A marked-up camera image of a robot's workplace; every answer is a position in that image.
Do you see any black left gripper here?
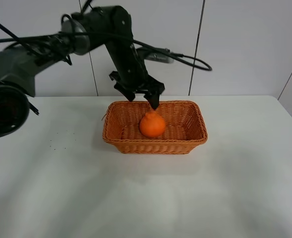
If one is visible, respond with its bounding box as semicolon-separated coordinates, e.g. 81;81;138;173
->
106;40;164;110

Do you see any orange fruit with knob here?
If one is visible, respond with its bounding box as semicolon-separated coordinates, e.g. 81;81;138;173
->
139;111;166;138

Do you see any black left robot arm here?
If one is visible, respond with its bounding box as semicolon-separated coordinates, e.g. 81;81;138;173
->
0;5;165;137

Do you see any orange woven wicker basket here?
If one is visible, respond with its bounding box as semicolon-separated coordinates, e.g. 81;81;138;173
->
102;100;208;155

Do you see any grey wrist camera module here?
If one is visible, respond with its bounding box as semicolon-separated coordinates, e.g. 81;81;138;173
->
136;47;174;64

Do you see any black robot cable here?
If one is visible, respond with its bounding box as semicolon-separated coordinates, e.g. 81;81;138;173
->
0;14;213;72

